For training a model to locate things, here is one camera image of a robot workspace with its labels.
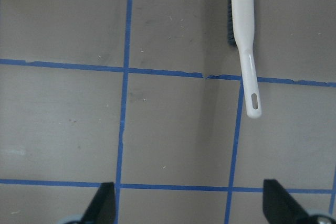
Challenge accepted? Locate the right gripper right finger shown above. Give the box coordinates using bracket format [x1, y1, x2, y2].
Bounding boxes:
[262, 179, 309, 224]

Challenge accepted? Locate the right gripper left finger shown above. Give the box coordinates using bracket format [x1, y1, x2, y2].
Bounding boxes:
[79, 182, 116, 224]

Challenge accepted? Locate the white hand brush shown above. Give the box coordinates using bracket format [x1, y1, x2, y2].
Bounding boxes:
[228, 0, 262, 119]

